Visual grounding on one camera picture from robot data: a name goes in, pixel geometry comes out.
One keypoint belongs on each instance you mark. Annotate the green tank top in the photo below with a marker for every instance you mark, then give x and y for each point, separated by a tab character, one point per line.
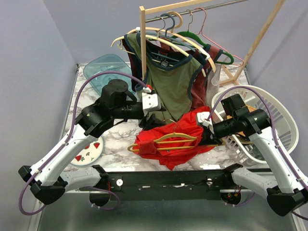
172	84

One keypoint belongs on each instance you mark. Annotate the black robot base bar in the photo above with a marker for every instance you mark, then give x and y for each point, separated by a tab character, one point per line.
172	185

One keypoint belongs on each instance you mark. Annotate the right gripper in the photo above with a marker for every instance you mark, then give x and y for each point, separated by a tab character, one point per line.
207	138

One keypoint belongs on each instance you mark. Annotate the white translucent garment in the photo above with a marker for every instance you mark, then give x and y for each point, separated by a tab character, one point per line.
212	85

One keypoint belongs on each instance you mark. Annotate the yellow hanger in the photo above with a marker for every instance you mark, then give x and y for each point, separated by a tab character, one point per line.
167	139

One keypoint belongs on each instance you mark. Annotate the red tank top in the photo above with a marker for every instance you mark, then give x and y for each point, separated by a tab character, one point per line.
175	150

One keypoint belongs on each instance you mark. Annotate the blue plastic hanger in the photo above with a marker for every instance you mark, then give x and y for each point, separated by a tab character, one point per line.
174	36

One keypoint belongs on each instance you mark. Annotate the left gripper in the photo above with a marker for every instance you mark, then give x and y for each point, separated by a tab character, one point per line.
152	122

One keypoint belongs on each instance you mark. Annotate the white laundry basket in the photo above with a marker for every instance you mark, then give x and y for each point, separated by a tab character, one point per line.
286	127

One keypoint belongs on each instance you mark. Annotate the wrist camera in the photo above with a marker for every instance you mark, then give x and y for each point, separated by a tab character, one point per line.
149	98
203	120

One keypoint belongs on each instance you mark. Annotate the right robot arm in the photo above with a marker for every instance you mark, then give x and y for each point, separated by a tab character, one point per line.
289	190

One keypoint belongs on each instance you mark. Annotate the cream wooden hanger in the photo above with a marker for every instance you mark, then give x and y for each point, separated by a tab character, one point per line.
168	41

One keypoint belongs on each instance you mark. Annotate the watermelon pattern plate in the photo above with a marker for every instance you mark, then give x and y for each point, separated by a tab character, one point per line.
89	154

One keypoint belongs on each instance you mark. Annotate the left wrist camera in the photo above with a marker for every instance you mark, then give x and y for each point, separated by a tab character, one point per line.
149	98

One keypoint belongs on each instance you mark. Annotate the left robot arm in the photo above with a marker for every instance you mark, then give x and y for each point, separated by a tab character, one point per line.
46	178

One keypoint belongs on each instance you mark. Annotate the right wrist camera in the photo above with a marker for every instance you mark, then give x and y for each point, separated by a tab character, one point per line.
203	120

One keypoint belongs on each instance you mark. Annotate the dark maroon tank top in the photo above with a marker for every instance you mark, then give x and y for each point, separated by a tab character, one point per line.
135	62

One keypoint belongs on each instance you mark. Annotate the blue plastic tub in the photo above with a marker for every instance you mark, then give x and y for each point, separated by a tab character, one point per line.
109	62

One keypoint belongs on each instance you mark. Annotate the pink wire hanger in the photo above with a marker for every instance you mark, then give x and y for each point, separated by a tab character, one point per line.
214	43

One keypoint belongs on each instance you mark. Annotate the wooden clothes rack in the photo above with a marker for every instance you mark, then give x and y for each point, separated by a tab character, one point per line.
232	79

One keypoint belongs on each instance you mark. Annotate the green velvet hanger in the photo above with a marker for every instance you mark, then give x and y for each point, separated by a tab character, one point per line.
208	47

